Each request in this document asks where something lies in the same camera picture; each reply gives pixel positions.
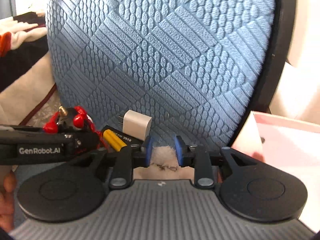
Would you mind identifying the cream blanket with maroon trim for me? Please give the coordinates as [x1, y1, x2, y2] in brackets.
[1, 53, 60, 127]

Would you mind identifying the red black white patterned blanket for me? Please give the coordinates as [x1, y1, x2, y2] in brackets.
[1, 12, 48, 91]

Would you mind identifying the black yellow marker pen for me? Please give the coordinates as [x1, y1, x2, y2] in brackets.
[100, 125, 143, 153]

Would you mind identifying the red black toy figure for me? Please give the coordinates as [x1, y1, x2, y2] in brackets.
[43, 106, 100, 154]

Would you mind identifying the pink storage box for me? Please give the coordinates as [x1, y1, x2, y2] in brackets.
[232, 112, 319, 232]

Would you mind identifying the small white charger plug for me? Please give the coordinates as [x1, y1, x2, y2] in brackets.
[118, 110, 152, 141]

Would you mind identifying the white fluffy plush toy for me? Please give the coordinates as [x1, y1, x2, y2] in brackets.
[133, 146, 194, 181]

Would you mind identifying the person's left hand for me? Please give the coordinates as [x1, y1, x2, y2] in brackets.
[0, 171, 17, 232]

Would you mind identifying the blue textured chair cushion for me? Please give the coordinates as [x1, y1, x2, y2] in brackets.
[47, 0, 276, 150]

